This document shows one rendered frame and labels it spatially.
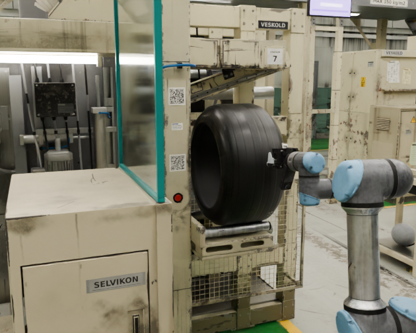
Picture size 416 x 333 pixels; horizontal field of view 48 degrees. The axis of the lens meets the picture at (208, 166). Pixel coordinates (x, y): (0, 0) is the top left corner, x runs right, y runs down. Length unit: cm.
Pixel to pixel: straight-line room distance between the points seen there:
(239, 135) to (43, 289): 109
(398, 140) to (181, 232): 461
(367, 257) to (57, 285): 82
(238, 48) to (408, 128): 432
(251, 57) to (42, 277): 163
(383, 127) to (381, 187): 521
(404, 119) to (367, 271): 511
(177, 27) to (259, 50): 58
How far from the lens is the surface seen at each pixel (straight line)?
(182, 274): 222
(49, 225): 117
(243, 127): 202
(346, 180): 133
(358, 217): 136
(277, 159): 186
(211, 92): 251
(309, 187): 171
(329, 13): 603
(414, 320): 147
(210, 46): 237
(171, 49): 203
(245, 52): 244
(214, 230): 212
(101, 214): 117
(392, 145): 645
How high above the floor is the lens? 158
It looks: 10 degrees down
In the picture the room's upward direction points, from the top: straight up
